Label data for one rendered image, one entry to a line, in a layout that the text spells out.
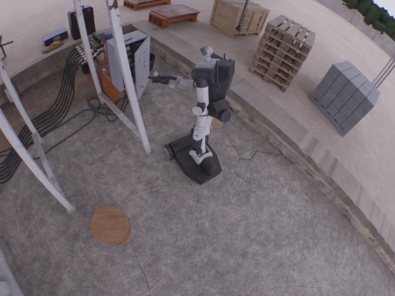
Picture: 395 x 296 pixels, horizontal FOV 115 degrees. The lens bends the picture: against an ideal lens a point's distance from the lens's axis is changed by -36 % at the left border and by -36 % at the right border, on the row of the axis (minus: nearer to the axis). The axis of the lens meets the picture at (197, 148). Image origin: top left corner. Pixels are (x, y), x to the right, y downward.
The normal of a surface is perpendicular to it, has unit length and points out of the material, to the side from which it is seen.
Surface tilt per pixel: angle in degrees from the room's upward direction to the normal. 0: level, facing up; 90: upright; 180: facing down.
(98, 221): 0
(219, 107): 23
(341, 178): 0
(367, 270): 0
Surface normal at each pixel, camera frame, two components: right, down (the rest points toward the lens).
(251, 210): 0.17, -0.53
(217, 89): -0.33, 0.61
